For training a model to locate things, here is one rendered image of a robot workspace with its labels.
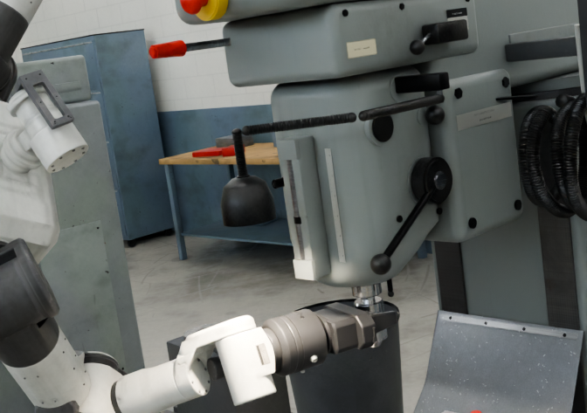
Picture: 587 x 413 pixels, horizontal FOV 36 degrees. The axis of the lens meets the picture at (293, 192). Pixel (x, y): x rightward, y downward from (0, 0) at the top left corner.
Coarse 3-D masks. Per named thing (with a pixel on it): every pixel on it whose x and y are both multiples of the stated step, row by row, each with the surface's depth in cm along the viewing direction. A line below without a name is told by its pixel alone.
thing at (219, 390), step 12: (216, 324) 181; (168, 348) 179; (216, 348) 168; (216, 384) 167; (276, 384) 169; (204, 396) 172; (216, 396) 168; (228, 396) 165; (276, 396) 169; (288, 396) 171; (180, 408) 180; (192, 408) 176; (204, 408) 172; (216, 408) 169; (228, 408) 166; (240, 408) 164; (252, 408) 166; (264, 408) 167; (276, 408) 169; (288, 408) 171
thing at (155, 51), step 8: (176, 40) 131; (208, 40) 135; (216, 40) 135; (224, 40) 136; (152, 48) 128; (160, 48) 128; (168, 48) 129; (176, 48) 129; (184, 48) 130; (192, 48) 132; (200, 48) 133; (208, 48) 134; (152, 56) 128; (160, 56) 128; (168, 56) 129; (176, 56) 130
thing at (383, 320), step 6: (384, 312) 144; (390, 312) 144; (396, 312) 144; (372, 318) 142; (378, 318) 143; (384, 318) 143; (390, 318) 144; (396, 318) 144; (378, 324) 143; (384, 324) 143; (390, 324) 144; (378, 330) 143
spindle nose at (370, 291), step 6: (354, 288) 144; (360, 288) 143; (366, 288) 142; (372, 288) 143; (378, 288) 143; (354, 294) 144; (360, 294) 143; (366, 294) 143; (372, 294) 143; (378, 294) 143
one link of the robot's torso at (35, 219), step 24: (0, 120) 134; (0, 144) 131; (0, 168) 128; (24, 168) 129; (0, 192) 126; (24, 192) 129; (48, 192) 133; (0, 216) 124; (24, 216) 127; (48, 216) 130; (0, 240) 124; (24, 240) 127; (48, 240) 129
